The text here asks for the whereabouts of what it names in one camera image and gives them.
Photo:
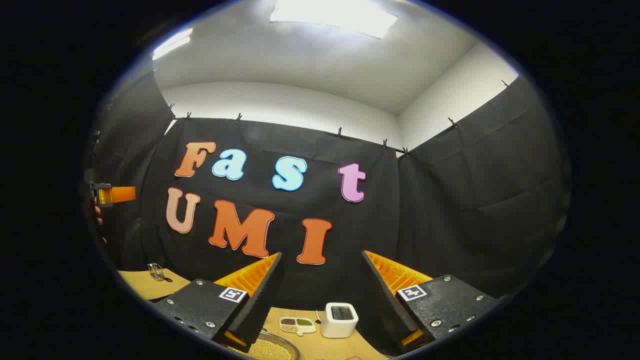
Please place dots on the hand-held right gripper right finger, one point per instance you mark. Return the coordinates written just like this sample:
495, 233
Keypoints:
382, 305

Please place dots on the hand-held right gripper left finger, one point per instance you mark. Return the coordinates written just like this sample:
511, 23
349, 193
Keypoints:
262, 305

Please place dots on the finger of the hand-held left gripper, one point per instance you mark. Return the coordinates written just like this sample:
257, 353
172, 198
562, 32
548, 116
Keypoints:
122, 194

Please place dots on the pile of yellow soybeans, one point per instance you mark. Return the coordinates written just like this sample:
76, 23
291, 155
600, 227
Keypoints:
265, 351

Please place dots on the white divided bean dish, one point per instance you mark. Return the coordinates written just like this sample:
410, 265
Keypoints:
297, 325

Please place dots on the white toaster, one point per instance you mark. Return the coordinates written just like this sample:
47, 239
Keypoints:
339, 322

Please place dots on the black backdrop cloth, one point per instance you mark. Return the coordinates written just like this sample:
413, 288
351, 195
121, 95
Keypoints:
450, 200

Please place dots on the ceiling light panel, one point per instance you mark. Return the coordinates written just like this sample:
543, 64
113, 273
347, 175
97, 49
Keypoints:
172, 44
335, 15

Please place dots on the row of black clips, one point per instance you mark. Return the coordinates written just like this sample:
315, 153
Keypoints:
339, 132

